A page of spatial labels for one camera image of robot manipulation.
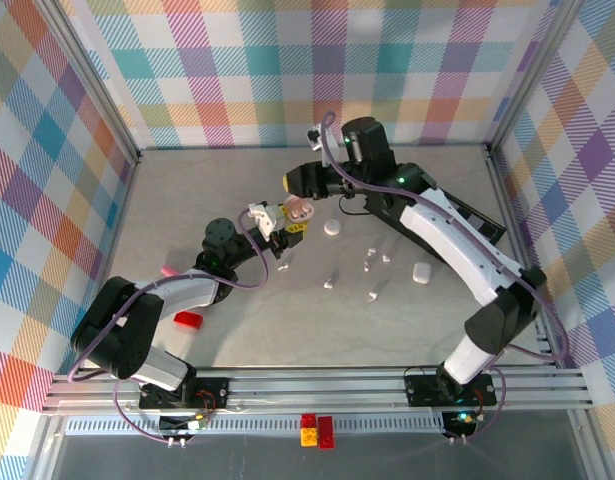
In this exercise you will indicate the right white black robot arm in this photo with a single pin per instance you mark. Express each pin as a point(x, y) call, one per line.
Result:
point(452, 240)

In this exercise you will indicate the small red toy brick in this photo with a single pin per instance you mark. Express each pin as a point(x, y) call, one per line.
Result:
point(309, 419)

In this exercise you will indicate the pink oval earbud charging case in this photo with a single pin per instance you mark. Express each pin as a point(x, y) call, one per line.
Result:
point(299, 207)

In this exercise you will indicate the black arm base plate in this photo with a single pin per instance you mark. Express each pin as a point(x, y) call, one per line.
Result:
point(417, 395)
point(222, 387)

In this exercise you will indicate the wide aluminium mounting rail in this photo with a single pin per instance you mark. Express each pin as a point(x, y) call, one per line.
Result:
point(312, 387)

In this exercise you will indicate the long red toy brick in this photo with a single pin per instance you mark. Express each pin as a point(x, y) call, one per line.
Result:
point(327, 431)

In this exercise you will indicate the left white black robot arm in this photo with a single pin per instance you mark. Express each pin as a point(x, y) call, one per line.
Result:
point(187, 290)

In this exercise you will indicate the aluminium side rail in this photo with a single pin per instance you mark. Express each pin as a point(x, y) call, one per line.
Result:
point(123, 200)
point(519, 235)

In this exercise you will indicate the small pink object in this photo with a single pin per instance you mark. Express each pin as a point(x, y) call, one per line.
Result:
point(168, 270)

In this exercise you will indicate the thin aluminium wall rail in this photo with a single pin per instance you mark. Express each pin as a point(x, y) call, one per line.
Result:
point(212, 148)

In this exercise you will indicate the black controller board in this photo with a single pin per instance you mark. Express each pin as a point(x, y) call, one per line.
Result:
point(177, 424)
point(459, 425)

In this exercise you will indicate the yellow toy brick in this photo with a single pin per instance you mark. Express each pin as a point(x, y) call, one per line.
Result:
point(308, 437)

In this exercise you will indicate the white rectangular earbud charging case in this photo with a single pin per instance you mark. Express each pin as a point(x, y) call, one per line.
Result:
point(421, 273)

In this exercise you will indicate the red plastic block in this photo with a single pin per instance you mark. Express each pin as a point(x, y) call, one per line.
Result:
point(188, 320)

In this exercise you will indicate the black and white chessboard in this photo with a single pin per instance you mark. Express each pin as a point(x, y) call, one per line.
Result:
point(487, 227)

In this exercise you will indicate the aluminium frame post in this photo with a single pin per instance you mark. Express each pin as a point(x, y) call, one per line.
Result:
point(530, 75)
point(99, 85)

